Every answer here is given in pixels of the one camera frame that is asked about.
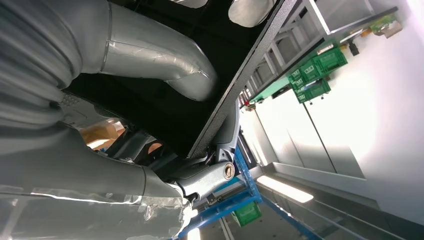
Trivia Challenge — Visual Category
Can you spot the black foam engine cover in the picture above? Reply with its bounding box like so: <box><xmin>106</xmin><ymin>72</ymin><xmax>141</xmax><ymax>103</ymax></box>
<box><xmin>59</xmin><ymin>93</ymin><xmax>115</xmax><ymax>130</ymax></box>

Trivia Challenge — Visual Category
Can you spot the blue rack with green crates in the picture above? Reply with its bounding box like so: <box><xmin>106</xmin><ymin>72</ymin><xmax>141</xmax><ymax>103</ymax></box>
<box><xmin>177</xmin><ymin>145</ymin><xmax>324</xmax><ymax>240</ymax></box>

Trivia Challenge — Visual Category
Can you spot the brown cardboard box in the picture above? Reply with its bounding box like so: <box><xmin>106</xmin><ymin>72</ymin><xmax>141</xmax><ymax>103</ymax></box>
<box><xmin>80</xmin><ymin>119</ymin><xmax>127</xmax><ymax>151</ymax></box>

